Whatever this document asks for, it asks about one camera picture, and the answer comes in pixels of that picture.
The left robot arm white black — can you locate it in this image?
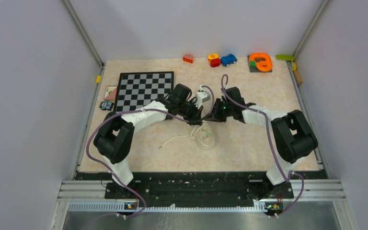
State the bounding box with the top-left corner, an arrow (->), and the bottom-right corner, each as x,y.
93,84 -> 212,198

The red toy block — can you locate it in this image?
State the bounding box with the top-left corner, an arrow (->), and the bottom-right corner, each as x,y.
209,58 -> 221,68

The purple cable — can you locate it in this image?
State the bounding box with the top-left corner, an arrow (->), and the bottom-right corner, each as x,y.
85,84 -> 216,219
220,74 -> 305,218

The pink tangram card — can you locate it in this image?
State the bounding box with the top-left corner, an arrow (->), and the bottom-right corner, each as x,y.
104,86 -> 117,102

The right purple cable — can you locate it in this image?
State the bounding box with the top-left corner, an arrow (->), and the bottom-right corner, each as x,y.
220,74 -> 305,218

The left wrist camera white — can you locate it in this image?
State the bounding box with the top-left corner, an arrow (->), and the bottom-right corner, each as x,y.
193,86 -> 211,108

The white cable duct strip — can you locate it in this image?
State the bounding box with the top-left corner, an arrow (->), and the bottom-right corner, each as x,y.
68,201 -> 267,212

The green block on rail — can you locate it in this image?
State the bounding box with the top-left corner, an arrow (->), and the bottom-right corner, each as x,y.
275,54 -> 295,61

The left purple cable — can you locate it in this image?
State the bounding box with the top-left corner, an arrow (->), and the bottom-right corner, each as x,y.
85,84 -> 216,219

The yellow clip right rail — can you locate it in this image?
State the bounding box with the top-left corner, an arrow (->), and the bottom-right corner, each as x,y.
291,62 -> 298,71

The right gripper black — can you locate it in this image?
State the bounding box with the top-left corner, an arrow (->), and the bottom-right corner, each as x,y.
205,98 -> 233,123

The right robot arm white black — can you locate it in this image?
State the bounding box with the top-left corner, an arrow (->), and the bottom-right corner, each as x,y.
213,87 -> 318,197

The blue toy car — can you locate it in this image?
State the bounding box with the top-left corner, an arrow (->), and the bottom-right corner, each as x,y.
220,54 -> 238,67

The small blue toy robot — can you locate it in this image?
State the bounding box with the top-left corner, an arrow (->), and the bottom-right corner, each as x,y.
99,101 -> 114,111

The orange marble track toy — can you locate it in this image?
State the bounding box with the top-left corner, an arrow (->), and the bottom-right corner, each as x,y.
248,53 -> 273,73

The orange toy block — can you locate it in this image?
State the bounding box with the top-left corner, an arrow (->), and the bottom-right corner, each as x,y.
183,54 -> 194,64

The black white chessboard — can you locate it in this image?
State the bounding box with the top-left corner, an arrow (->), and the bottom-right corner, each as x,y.
114,71 -> 174,112

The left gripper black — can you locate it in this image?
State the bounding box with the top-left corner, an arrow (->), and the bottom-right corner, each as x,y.
178,99 -> 204,126

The wooden block right rail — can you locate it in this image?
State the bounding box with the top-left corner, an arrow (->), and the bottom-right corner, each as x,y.
293,70 -> 303,85

